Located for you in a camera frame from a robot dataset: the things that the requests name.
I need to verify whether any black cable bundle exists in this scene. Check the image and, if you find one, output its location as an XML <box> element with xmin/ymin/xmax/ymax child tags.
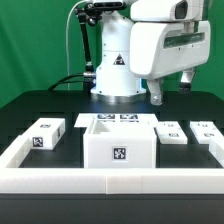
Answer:
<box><xmin>48</xmin><ymin>72</ymin><xmax>97</xmax><ymax>92</ymax></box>

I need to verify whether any white cabinet body box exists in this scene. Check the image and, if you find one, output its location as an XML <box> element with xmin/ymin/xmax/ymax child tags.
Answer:
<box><xmin>83</xmin><ymin>120</ymin><xmax>157</xmax><ymax>168</ymax></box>

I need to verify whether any white U-shaped fence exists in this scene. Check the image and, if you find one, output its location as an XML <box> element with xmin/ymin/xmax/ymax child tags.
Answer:
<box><xmin>0</xmin><ymin>135</ymin><xmax>224</xmax><ymax>194</ymax></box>

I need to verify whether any white cable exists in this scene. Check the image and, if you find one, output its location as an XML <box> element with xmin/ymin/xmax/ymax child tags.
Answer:
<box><xmin>65</xmin><ymin>0</ymin><xmax>88</xmax><ymax>92</ymax></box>

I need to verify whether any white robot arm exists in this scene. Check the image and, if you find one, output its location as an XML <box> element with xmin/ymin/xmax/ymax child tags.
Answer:
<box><xmin>88</xmin><ymin>0</ymin><xmax>211</xmax><ymax>105</ymax></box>

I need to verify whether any white marker base plate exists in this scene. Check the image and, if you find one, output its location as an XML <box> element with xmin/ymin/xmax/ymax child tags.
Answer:
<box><xmin>74</xmin><ymin>113</ymin><xmax>158</xmax><ymax>128</ymax></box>

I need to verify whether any white cabinet top block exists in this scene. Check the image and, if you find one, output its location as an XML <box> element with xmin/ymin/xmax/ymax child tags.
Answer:
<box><xmin>23</xmin><ymin>118</ymin><xmax>66</xmax><ymax>150</ymax></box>

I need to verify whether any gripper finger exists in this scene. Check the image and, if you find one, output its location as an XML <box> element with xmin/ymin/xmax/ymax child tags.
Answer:
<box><xmin>179</xmin><ymin>67</ymin><xmax>196</xmax><ymax>93</ymax></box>
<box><xmin>147</xmin><ymin>79</ymin><xmax>163</xmax><ymax>106</ymax></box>

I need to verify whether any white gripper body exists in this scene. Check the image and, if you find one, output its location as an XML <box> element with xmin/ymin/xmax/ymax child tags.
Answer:
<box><xmin>130</xmin><ymin>21</ymin><xmax>210</xmax><ymax>80</ymax></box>

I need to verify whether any white cabinet door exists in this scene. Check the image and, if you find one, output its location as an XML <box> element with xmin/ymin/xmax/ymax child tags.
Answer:
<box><xmin>156</xmin><ymin>121</ymin><xmax>188</xmax><ymax>144</ymax></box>
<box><xmin>190</xmin><ymin>121</ymin><xmax>222</xmax><ymax>144</ymax></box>

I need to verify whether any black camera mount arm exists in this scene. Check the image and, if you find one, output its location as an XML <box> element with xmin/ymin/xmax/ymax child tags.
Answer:
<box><xmin>75</xmin><ymin>3</ymin><xmax>102</xmax><ymax>77</ymax></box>

